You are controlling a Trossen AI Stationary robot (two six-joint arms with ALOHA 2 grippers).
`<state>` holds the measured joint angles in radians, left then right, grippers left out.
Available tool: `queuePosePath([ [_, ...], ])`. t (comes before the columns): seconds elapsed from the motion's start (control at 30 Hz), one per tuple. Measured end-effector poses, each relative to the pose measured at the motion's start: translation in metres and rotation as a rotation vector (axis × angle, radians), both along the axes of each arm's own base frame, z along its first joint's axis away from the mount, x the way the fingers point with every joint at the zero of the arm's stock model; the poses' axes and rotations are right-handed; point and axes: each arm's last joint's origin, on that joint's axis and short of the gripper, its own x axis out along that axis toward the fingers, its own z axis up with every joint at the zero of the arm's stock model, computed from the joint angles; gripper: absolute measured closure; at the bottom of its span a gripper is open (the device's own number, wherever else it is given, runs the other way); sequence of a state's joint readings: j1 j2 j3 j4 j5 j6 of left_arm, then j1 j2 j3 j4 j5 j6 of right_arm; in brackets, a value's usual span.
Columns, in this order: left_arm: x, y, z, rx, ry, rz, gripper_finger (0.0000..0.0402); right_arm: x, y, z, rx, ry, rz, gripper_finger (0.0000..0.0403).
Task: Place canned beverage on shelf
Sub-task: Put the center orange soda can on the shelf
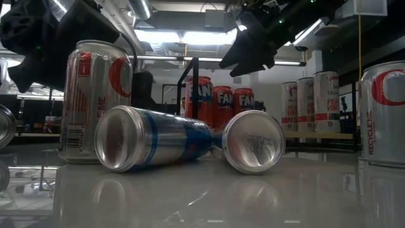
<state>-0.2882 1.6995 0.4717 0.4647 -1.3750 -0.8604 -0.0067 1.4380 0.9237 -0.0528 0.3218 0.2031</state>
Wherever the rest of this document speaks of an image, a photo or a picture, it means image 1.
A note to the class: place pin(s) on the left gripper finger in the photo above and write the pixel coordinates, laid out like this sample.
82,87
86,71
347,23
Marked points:
38,69
143,90

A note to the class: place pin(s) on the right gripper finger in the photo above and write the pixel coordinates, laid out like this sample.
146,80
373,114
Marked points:
243,47
259,58

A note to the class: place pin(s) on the Fanta soda can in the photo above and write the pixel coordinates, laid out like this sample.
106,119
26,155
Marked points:
244,101
223,104
205,98

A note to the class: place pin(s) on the silver Diet Coke can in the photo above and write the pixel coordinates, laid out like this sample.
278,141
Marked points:
383,126
95,104

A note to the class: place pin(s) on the silver blue Red Bull can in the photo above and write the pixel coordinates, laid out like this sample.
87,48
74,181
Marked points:
158,139

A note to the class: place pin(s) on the white Celsius can black lid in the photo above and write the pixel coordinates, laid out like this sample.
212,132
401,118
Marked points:
326,104
305,107
289,101

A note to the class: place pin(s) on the teal Red Bull can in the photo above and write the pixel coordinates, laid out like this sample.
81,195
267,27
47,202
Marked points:
253,142

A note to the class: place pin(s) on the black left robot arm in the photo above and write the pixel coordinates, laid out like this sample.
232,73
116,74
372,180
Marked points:
22,28

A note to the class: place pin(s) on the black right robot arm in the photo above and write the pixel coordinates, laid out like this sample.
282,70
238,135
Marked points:
303,16

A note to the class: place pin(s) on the long fluorescent light bar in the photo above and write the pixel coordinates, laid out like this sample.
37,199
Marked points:
291,63

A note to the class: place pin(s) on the person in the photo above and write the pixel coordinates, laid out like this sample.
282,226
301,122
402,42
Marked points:
183,103

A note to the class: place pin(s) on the black crate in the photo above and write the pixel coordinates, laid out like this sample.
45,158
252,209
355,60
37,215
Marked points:
260,106

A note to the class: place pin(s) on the dark red soda can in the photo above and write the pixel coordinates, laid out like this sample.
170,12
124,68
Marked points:
6,126

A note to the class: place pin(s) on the white ventilation unit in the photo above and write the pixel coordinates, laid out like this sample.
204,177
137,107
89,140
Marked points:
367,8

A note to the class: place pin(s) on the black mesh cart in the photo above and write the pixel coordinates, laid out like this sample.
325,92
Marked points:
346,125

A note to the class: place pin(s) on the black rectangular frame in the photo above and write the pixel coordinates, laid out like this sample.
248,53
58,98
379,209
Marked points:
171,109

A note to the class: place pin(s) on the wooden shelf black metal frame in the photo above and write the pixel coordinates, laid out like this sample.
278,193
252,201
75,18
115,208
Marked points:
316,135

